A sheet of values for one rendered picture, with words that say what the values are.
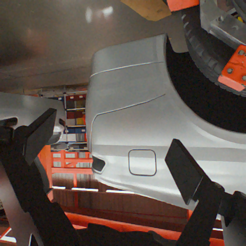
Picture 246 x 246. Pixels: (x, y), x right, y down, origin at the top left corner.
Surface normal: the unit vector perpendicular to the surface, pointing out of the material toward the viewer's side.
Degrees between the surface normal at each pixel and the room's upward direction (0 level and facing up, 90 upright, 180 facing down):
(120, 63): 90
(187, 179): 106
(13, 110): 91
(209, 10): 90
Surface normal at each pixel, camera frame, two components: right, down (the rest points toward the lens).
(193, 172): -0.96, -0.24
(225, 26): -0.39, 0.01
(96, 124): -0.58, 0.02
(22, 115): 0.85, -0.01
